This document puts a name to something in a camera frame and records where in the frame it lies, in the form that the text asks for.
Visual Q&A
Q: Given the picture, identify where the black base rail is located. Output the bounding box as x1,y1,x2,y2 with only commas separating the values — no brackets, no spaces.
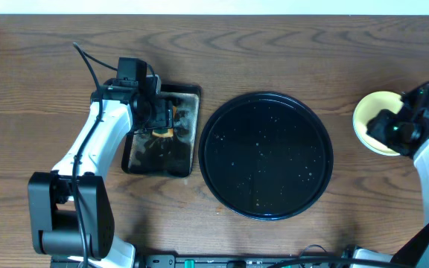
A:
49,253,353,268

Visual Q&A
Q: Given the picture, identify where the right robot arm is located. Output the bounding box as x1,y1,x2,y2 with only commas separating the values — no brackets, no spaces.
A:
349,86,429,267

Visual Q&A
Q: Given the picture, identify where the yellow plate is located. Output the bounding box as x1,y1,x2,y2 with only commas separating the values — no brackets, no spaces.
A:
352,91,403,156

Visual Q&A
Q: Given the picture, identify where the black rectangular soapy tray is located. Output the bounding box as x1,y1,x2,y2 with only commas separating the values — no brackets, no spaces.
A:
121,84,201,177

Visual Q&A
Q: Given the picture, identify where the black round tray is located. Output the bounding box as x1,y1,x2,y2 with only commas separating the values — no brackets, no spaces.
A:
198,92,334,220

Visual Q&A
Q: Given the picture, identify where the orange green sponge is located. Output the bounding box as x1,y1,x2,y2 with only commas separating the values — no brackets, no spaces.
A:
152,106,177,138

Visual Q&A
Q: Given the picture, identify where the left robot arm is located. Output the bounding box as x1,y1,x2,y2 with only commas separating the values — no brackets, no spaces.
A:
28,75,172,267

